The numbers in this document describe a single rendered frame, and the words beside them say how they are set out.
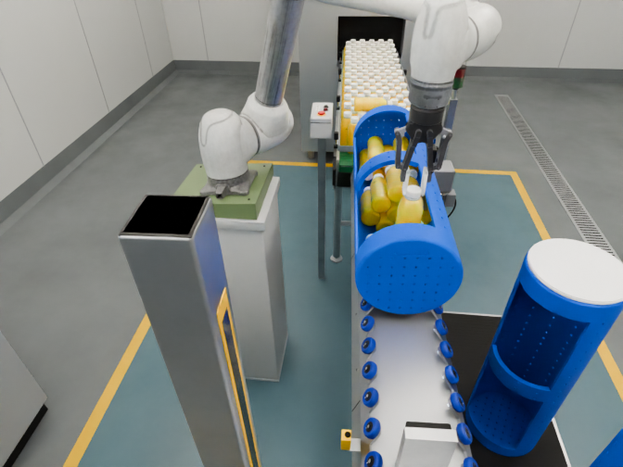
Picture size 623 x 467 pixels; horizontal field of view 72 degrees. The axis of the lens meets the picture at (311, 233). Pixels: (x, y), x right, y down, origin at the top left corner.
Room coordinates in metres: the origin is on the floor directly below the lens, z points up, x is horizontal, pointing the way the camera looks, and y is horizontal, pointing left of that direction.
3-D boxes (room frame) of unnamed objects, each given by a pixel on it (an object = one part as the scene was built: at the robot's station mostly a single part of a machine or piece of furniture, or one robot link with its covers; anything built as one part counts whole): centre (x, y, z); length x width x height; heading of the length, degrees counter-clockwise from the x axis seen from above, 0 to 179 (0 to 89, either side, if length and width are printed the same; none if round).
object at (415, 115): (0.93, -0.26, 1.49); 0.08 x 0.07 x 0.09; 85
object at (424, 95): (0.92, -0.26, 1.56); 0.09 x 0.09 x 0.06
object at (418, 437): (0.42, -0.22, 1.00); 0.10 x 0.04 x 0.15; 85
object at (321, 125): (1.97, -0.06, 1.05); 0.20 x 0.10 x 0.10; 175
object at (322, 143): (1.97, -0.06, 0.50); 0.04 x 0.04 x 1.00; 85
